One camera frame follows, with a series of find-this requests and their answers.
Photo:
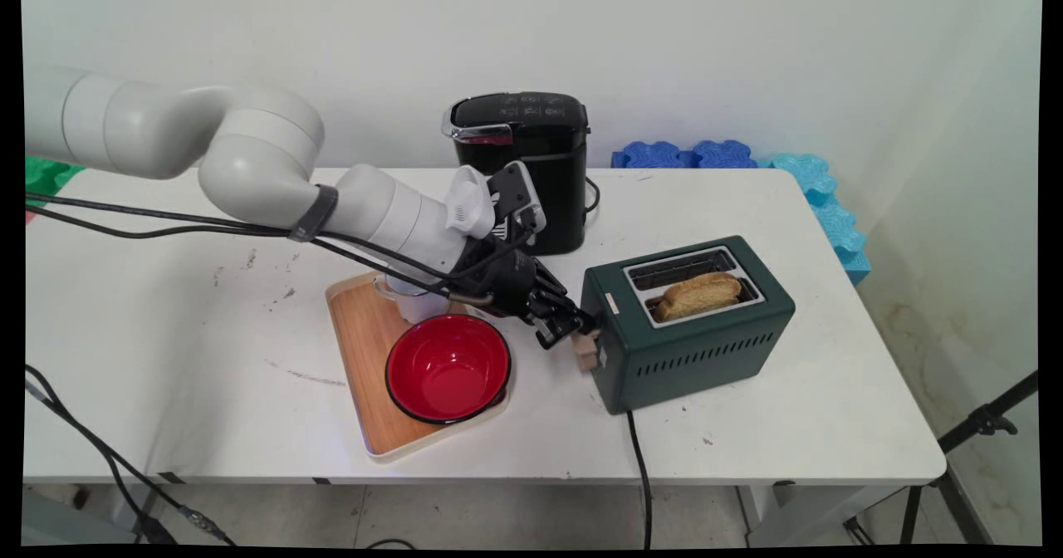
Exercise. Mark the green foam mat tile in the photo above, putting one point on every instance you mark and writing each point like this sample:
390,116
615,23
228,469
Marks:
46,174

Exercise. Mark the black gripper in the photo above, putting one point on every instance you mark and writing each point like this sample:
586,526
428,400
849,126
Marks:
507,280

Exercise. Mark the black tripod stand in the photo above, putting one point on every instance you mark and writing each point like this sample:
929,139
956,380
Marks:
980,425

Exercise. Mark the wooden serving tray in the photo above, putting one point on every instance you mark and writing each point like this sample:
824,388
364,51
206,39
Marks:
365,359

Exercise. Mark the beige toaster lever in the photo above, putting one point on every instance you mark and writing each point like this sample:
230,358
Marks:
586,344

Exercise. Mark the pink foam mat tile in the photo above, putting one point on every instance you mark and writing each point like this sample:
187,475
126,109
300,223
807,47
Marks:
30,216

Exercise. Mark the grey table leg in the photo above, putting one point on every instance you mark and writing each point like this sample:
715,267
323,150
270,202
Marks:
148,504

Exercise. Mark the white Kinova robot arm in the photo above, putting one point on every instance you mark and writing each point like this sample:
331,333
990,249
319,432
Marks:
249,159

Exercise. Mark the dark green toaster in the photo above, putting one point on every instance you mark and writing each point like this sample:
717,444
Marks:
689,342

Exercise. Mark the toasted bread slice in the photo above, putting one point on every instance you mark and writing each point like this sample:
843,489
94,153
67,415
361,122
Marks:
698,295

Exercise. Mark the white enamel mug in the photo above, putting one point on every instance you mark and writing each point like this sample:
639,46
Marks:
415,302

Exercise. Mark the blue foam mat tile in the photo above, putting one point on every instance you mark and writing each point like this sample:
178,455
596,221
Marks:
656,155
727,154

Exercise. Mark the cyan foam mat tile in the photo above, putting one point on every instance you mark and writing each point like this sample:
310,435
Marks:
830,209

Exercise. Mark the red enamel bowl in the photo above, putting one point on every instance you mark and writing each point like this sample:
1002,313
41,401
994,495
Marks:
448,367

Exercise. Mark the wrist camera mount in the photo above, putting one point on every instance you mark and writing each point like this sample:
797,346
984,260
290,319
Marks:
498,201

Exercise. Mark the beige toaster knob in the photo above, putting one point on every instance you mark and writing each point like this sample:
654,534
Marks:
589,364

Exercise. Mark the black coffee machine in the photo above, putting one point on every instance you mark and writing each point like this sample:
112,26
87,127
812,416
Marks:
548,151

